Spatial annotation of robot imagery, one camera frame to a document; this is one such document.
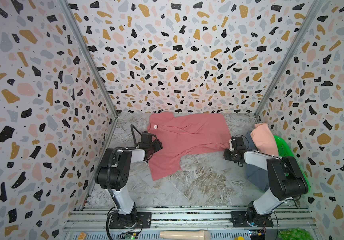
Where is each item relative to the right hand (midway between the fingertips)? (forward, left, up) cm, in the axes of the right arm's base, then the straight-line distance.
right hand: (225, 151), depth 97 cm
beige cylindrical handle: (-45, +26, +2) cm, 52 cm away
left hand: (+5, +44, +3) cm, 44 cm away
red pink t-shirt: (+14, +26, -2) cm, 30 cm away
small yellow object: (-46, +2, +4) cm, 46 cm away
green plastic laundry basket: (-2, -35, +5) cm, 36 cm away
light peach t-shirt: (+3, -22, +10) cm, 24 cm away
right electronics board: (-44, -8, -3) cm, 45 cm away
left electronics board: (-45, +53, -1) cm, 70 cm away
